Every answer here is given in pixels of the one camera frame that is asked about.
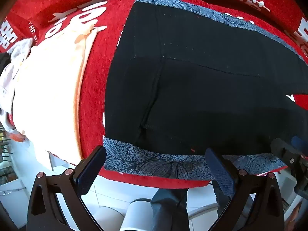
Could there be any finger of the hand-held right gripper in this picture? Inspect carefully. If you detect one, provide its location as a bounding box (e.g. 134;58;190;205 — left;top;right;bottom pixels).
271;137;308;167

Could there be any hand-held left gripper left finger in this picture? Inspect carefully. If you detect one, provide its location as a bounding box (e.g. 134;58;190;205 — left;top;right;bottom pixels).
26;146;107;231

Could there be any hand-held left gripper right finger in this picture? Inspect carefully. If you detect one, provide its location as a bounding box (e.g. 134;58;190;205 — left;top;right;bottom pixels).
204;147;286;231

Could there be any black pants grey floral trim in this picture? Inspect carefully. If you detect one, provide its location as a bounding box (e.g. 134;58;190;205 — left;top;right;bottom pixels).
103;0;308;181

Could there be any person's dark trouser leg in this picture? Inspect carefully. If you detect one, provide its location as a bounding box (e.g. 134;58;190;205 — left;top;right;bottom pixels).
150;186;188;231
212;180;232;220

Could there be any white round stool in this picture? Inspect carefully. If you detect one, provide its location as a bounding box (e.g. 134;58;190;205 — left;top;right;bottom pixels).
120;198;155;231

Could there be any cream folded cloth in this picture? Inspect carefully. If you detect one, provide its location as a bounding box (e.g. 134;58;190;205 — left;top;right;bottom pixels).
10;28;106;171

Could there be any red printed blanket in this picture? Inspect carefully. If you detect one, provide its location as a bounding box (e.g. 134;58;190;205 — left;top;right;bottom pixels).
0;0;308;190

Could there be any pale pink cloth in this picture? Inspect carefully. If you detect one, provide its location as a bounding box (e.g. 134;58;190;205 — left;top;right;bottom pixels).
0;38;34;116

